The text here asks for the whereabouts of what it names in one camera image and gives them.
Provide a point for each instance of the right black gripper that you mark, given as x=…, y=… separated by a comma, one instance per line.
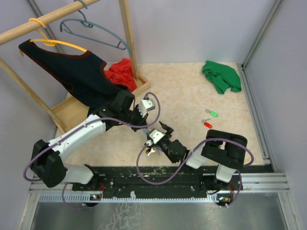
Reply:
x=169, y=130

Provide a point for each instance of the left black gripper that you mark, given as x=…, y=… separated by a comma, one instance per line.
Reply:
x=141, y=121

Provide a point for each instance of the bunch of tagged keys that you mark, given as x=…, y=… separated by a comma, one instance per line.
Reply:
x=153, y=150

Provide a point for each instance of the red tagged key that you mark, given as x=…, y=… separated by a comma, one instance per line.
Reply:
x=206, y=123

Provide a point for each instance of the large keyring with blue handle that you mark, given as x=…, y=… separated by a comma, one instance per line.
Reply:
x=147, y=132

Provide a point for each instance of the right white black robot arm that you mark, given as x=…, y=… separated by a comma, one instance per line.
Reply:
x=226, y=149

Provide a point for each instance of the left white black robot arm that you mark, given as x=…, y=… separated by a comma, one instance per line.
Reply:
x=48, y=158

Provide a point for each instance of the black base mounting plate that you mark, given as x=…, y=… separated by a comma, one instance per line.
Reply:
x=157, y=182

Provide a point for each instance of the green tagged key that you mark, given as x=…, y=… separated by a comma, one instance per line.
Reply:
x=212, y=113

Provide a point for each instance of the red crumpled cloth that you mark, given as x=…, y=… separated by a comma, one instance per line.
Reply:
x=121, y=73

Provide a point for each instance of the wooden clothes rack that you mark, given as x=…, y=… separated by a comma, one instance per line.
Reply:
x=70, y=112

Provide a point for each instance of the dark navy tank top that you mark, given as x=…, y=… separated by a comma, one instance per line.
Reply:
x=81, y=75

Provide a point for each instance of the green crumpled cloth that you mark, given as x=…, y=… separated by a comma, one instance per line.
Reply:
x=223, y=77

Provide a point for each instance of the grey-blue plastic hanger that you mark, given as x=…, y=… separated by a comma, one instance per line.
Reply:
x=102, y=24

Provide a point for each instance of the yellow plastic hanger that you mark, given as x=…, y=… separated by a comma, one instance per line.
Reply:
x=50, y=42

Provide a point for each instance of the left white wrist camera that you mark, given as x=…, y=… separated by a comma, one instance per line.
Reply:
x=145, y=106

